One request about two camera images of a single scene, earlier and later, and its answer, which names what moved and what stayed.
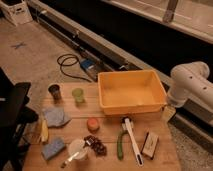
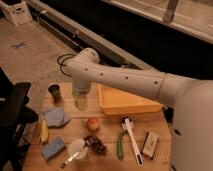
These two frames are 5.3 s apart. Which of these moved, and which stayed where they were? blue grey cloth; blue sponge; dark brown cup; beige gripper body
Moved: beige gripper body
Stayed: blue sponge; blue grey cloth; dark brown cup
